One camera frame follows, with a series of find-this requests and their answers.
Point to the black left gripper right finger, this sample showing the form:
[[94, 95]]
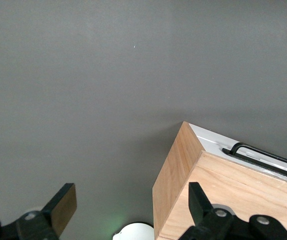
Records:
[[201, 205]]

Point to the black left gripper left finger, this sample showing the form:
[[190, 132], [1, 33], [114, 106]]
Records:
[[58, 207]]

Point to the wooden drawer with white front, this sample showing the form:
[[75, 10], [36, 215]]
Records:
[[208, 137]]

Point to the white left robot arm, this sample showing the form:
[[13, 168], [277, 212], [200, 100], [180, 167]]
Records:
[[136, 232]]

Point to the wooden drawer cabinet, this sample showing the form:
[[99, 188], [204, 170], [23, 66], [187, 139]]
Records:
[[233, 195]]

